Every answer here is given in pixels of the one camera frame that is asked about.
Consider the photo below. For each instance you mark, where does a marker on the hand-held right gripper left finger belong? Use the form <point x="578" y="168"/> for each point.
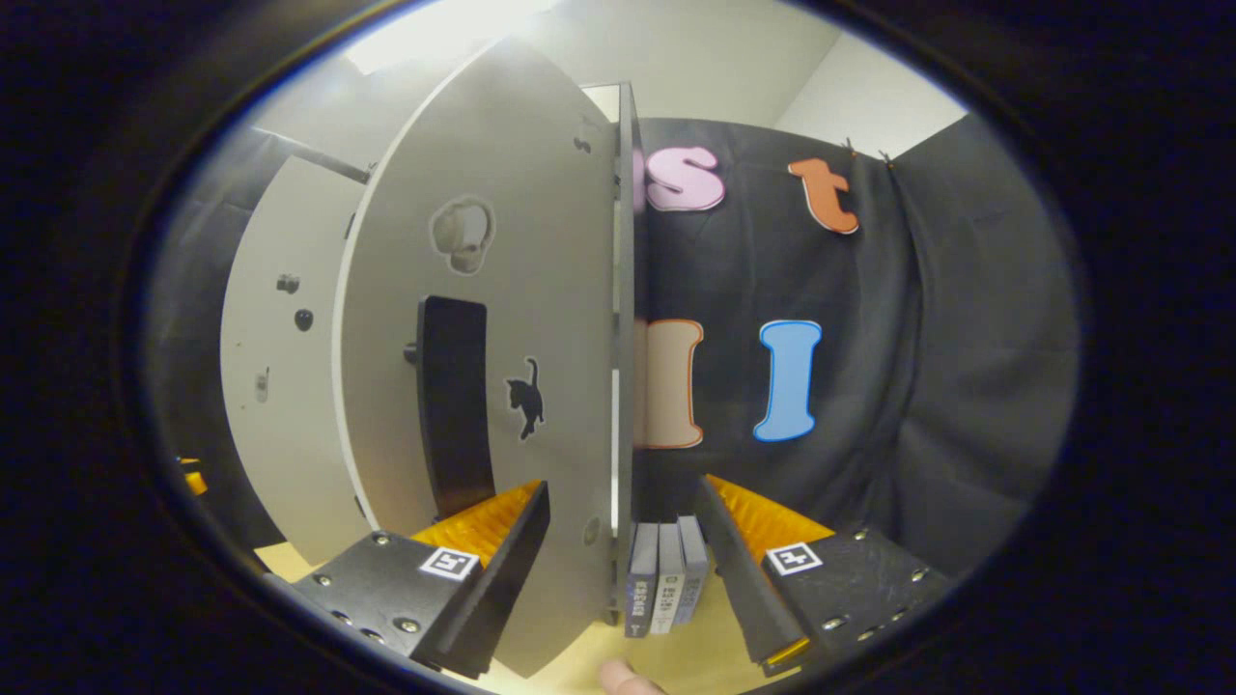
<point x="507" y="579"/>

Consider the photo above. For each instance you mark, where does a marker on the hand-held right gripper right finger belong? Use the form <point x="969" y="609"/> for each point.
<point x="744" y="579"/>

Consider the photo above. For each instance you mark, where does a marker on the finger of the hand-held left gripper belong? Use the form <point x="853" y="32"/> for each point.
<point x="195" y="478"/>

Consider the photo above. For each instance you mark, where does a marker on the white cabinet door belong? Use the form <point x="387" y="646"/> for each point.
<point x="541" y="290"/>
<point x="290" y="405"/>

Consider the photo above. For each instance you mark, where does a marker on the white shoe cabinet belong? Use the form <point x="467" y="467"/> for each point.
<point x="626" y="290"/>

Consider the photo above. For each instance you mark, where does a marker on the blue grey small box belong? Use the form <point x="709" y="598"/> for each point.
<point x="693" y="569"/>

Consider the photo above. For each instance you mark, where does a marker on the dark grey small box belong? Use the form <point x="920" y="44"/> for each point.
<point x="641" y="579"/>

